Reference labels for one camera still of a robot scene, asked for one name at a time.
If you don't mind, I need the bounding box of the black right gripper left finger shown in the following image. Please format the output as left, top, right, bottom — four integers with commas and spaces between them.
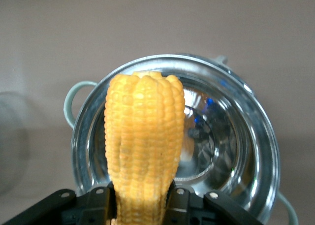
1, 182, 117, 225

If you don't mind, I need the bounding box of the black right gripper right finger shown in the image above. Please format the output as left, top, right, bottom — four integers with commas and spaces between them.
167, 186, 264, 225

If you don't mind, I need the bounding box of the yellow corn cob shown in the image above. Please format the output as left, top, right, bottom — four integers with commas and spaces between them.
103, 71, 186, 225

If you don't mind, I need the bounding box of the brown table cover sheet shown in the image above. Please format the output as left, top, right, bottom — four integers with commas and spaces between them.
0, 0, 315, 225

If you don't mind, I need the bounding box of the steel pot with grey handles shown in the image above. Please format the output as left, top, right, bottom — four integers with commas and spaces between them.
63, 53, 300, 225

